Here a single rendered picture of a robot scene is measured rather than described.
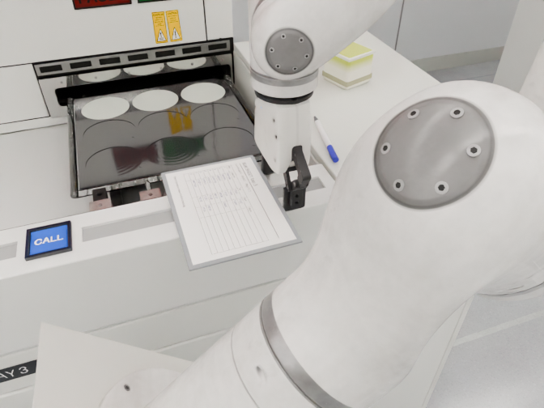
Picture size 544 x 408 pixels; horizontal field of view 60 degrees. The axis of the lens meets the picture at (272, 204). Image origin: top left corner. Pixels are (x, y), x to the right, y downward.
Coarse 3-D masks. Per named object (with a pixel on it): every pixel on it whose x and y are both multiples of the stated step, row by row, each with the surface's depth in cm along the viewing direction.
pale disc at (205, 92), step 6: (198, 84) 110; (204, 84) 110; (210, 84) 110; (216, 84) 110; (186, 90) 108; (192, 90) 108; (198, 90) 108; (204, 90) 108; (210, 90) 108; (216, 90) 108; (222, 90) 108; (186, 96) 105; (192, 96) 105; (198, 96) 105; (204, 96) 105; (210, 96) 105; (216, 96) 105; (222, 96) 105; (198, 102) 103; (204, 102) 103
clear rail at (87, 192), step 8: (256, 160) 87; (144, 176) 82; (152, 176) 82; (160, 176) 82; (112, 184) 80; (120, 184) 80; (128, 184) 81; (136, 184) 81; (144, 184) 82; (72, 192) 78; (80, 192) 79; (88, 192) 79
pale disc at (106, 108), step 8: (88, 104) 103; (96, 104) 103; (104, 104) 103; (112, 104) 103; (120, 104) 103; (128, 104) 103; (88, 112) 100; (96, 112) 100; (104, 112) 100; (112, 112) 100; (120, 112) 100
